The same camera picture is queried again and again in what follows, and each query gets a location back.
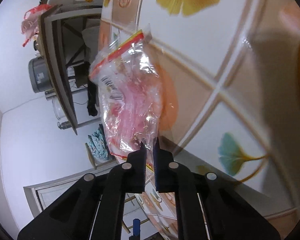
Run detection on clear glass bowl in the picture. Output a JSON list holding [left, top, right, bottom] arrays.
[[52, 96, 65, 120]]

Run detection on black clothes pile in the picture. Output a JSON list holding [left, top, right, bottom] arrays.
[[87, 78, 98, 116]]

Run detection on long white side table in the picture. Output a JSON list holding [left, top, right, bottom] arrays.
[[38, 3, 102, 133]]

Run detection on grey pillow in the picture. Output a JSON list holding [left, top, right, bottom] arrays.
[[82, 26, 100, 61]]

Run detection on floral folded blanket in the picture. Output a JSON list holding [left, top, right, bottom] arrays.
[[88, 127, 107, 149]]

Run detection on left wooden chair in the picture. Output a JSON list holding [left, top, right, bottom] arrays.
[[84, 143, 119, 170]]

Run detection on pink clear zip bag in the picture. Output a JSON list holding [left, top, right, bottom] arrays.
[[89, 29, 163, 159]]

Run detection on dark metal bottle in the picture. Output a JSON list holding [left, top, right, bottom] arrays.
[[57, 121, 72, 130]]

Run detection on white door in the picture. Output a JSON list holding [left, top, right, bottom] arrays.
[[23, 169, 111, 218]]

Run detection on pink plastic bag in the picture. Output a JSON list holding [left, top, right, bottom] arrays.
[[21, 4, 52, 47]]

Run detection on grey rice cooker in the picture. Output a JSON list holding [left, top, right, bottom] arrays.
[[29, 57, 52, 93]]

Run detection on patterned tablecloth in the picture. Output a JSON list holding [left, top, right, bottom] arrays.
[[99, 0, 300, 239]]

